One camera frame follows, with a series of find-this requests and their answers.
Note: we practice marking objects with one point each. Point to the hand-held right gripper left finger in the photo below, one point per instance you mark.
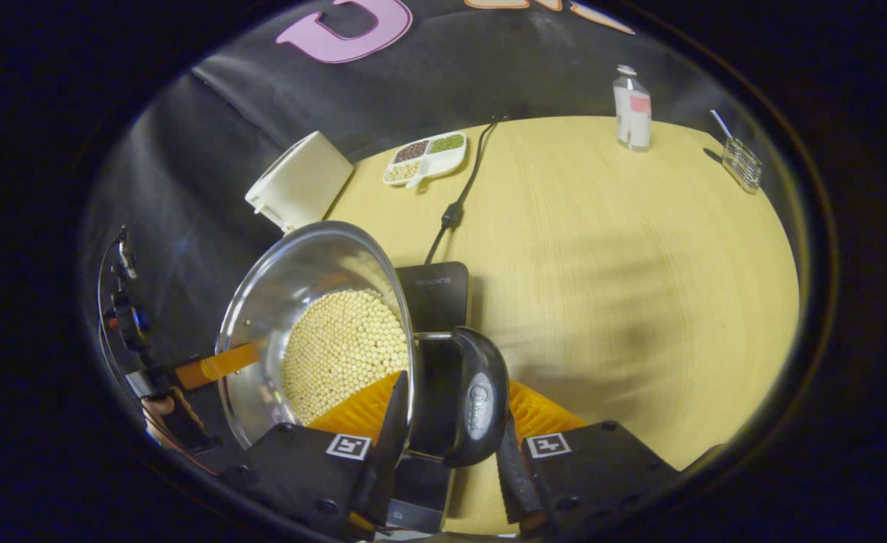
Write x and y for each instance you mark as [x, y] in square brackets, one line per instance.
[383, 467]

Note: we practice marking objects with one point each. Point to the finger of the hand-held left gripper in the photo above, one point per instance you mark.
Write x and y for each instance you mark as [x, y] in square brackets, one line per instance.
[221, 366]

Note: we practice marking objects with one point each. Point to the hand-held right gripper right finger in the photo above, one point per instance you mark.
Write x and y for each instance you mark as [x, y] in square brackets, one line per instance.
[519, 483]

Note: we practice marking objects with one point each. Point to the stainless steel pot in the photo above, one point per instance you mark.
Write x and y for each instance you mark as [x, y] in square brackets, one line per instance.
[293, 271]

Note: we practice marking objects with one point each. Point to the black induction cooktop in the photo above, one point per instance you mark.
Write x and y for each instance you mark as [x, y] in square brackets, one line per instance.
[436, 298]

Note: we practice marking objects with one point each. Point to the heap of yellow soybeans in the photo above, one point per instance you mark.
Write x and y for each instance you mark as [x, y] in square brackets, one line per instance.
[342, 354]

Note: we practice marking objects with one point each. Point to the white toaster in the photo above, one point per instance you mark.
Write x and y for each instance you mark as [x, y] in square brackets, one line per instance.
[300, 181]

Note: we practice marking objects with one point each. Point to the white divided dish with beans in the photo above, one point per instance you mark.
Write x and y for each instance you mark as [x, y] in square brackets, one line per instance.
[425, 160]

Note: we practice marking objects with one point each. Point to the white straw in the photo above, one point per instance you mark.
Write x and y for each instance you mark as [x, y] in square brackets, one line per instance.
[721, 124]

